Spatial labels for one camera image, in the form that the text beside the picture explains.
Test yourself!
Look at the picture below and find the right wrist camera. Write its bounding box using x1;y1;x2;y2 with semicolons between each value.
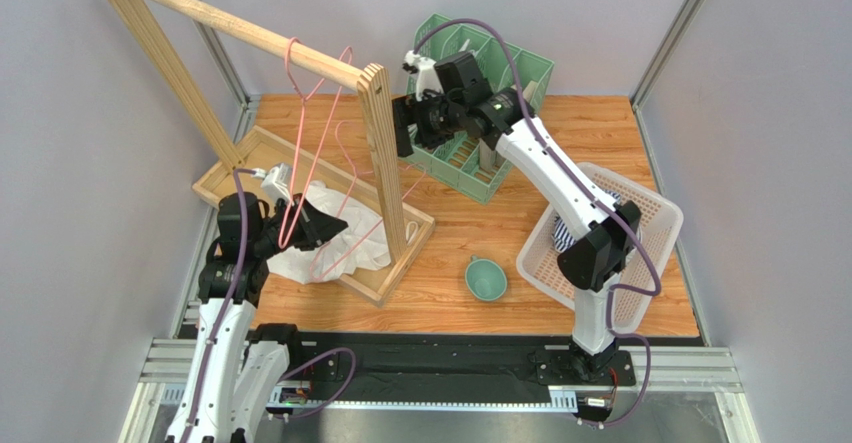
403;50;444;101

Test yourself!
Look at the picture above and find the blue white striped tank top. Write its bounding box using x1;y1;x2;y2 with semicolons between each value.
552;189;624;254

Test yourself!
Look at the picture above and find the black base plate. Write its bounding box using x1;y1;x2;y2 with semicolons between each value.
286;329;641;405

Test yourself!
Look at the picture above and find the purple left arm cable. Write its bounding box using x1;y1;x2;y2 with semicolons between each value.
178;167;357;443

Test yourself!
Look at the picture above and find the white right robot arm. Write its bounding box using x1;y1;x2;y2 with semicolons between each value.
392;50;641;381

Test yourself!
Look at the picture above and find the green ceramic cup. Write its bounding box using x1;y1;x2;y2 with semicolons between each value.
464;255;508;302

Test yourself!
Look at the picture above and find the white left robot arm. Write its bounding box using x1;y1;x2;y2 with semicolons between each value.
165;193;348;442

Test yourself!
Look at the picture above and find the wooden clothes rack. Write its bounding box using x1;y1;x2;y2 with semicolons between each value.
83;0;437;308

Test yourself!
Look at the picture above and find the green plastic file organizer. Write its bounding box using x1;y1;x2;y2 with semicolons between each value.
403;24;554;204

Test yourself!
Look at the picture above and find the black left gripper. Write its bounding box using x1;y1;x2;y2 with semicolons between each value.
253;192;348;258

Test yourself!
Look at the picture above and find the white plastic basket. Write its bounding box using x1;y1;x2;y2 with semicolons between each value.
516;161;685;336

